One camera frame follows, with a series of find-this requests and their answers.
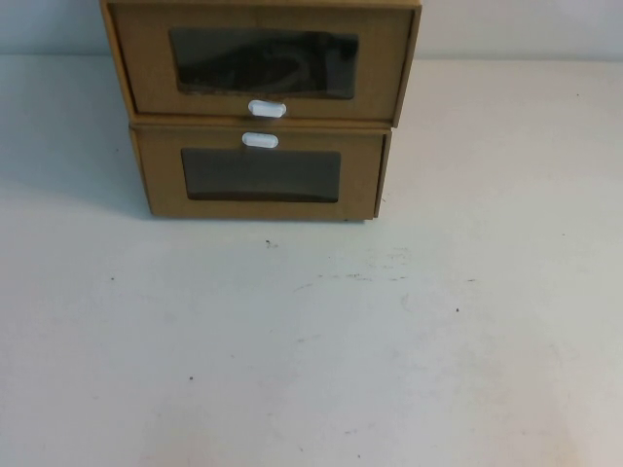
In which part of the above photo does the brown cardboard windowed drawer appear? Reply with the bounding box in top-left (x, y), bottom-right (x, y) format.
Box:
top-left (107, 3), bottom-right (416, 123)
top-left (134, 130), bottom-right (386, 221)

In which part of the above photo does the brown cardboard shoe box sleeve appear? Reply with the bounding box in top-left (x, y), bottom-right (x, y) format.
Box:
top-left (99, 0), bottom-right (422, 128)
top-left (127, 121), bottom-right (392, 224)

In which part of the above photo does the white plastic drawer handle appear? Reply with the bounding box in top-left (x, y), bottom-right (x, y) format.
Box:
top-left (241, 130), bottom-right (280, 150)
top-left (246, 98), bottom-right (288, 120)

